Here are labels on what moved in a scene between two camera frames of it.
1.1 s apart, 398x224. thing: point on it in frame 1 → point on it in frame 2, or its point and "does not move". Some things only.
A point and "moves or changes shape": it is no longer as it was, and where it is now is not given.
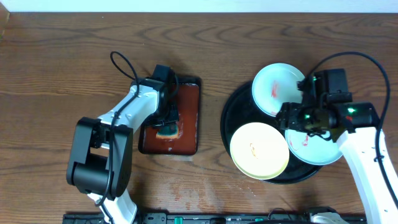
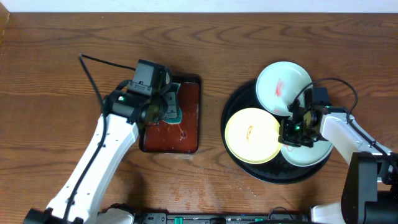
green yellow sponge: x=170 y=132 moves or changes shape
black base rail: x=211 y=218 does not move
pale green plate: x=275 y=84 does not move
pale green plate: x=316 y=150 moves or changes shape
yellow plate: x=259 y=150 moves or changes shape
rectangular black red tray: x=189 y=105 does not move
